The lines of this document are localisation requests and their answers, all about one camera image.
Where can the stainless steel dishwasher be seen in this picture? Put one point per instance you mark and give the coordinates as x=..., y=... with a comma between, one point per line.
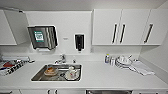
x=110, y=92

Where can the black soap dispenser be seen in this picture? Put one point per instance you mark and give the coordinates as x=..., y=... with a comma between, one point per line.
x=78, y=41

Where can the small chrome counter button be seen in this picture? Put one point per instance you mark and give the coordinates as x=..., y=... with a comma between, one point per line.
x=74, y=61

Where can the chrome faucet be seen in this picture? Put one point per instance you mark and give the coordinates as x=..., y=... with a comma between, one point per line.
x=62, y=58

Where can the dish soap bottle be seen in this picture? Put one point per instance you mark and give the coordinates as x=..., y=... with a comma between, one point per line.
x=107, y=60

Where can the white mug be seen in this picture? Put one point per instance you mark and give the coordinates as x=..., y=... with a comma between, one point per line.
x=124, y=58
x=71, y=70

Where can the small white cup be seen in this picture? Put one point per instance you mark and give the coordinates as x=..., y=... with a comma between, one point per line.
x=112, y=61

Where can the white plate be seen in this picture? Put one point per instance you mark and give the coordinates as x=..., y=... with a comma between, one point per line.
x=70, y=77

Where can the bowl with orange food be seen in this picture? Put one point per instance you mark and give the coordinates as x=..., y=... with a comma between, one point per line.
x=50, y=71

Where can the stack of white plates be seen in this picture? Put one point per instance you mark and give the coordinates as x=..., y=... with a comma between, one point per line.
x=123, y=64

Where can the steel paper towel dispenser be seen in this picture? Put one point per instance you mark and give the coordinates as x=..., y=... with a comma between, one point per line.
x=41, y=36

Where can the steel kitchen sink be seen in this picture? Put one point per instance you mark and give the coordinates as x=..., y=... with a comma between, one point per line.
x=38, y=77

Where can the white plastic container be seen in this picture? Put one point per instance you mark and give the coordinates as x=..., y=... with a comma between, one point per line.
x=23, y=59

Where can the white base cabinet with doors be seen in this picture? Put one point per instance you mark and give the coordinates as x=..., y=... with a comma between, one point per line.
x=33, y=91

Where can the white drawer cabinet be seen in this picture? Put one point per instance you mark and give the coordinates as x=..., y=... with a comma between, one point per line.
x=150, y=92

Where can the small wall label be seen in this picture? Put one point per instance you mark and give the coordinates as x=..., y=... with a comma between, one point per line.
x=65, y=38

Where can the white wall cabinet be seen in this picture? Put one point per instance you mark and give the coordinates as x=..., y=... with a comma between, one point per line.
x=8, y=28
x=103, y=26

